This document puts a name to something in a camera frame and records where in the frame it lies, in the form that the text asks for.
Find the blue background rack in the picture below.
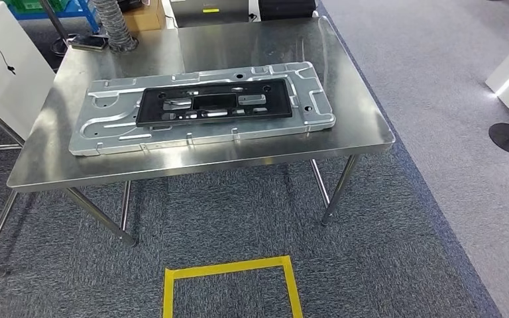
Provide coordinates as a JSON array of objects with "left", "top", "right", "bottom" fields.
[{"left": 7, "top": 0, "right": 101, "bottom": 34}]

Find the black box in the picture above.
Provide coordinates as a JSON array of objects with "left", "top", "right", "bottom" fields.
[{"left": 258, "top": 0, "right": 317, "bottom": 22}]

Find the black pole stand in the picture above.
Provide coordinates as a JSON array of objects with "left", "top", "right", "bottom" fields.
[{"left": 39, "top": 0, "right": 108, "bottom": 57}]

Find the stainless steel workbench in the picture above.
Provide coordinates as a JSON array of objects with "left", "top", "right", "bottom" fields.
[{"left": 6, "top": 17, "right": 397, "bottom": 246}]

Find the grey ribbed flexible hose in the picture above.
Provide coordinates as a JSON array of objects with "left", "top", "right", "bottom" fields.
[{"left": 91, "top": 0, "right": 139, "bottom": 54}]

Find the black plastic frame part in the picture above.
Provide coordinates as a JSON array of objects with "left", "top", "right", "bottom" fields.
[{"left": 135, "top": 79, "right": 294, "bottom": 128}]

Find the green plastic crate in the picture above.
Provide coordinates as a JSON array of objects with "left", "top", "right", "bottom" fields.
[{"left": 11, "top": 0, "right": 69, "bottom": 12}]

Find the grey steel appliance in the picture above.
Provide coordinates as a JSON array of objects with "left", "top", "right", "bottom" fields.
[{"left": 168, "top": 0, "right": 260, "bottom": 28}]

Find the yellow floor tape square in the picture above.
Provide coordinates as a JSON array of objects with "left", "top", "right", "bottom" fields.
[{"left": 163, "top": 256, "right": 304, "bottom": 318}]

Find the stamped silver metal plate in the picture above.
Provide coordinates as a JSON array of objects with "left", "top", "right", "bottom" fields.
[{"left": 68, "top": 61, "right": 337, "bottom": 157}]

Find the white cabinet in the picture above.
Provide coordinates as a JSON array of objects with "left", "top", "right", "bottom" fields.
[{"left": 0, "top": 1, "right": 56, "bottom": 141}]

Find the brown cardboard box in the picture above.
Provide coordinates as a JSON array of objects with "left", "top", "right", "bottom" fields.
[{"left": 121, "top": 0, "right": 168, "bottom": 32}]

